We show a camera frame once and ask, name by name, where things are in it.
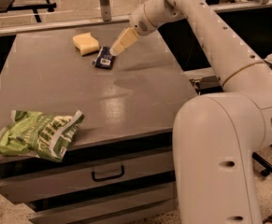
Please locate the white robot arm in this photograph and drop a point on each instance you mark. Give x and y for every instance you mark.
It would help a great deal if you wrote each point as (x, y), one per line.
(214, 135)

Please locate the green chip bag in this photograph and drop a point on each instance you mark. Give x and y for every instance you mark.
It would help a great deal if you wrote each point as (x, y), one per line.
(39, 135)

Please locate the black drawer handle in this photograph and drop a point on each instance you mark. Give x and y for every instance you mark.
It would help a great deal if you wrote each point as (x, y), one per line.
(108, 175)

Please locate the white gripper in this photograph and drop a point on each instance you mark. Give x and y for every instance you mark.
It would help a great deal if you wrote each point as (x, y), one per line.
(139, 21)

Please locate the grey metal rail beam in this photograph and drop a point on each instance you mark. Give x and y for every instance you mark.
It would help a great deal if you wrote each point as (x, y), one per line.
(203, 78)

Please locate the grey drawer cabinet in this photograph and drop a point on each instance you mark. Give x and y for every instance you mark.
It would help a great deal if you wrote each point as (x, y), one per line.
(129, 113)

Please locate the black rolling stand base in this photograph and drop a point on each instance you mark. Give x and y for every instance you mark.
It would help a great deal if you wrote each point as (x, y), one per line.
(267, 166)

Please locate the yellow sponge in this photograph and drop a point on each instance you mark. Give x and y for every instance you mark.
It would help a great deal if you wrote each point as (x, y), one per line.
(85, 43)

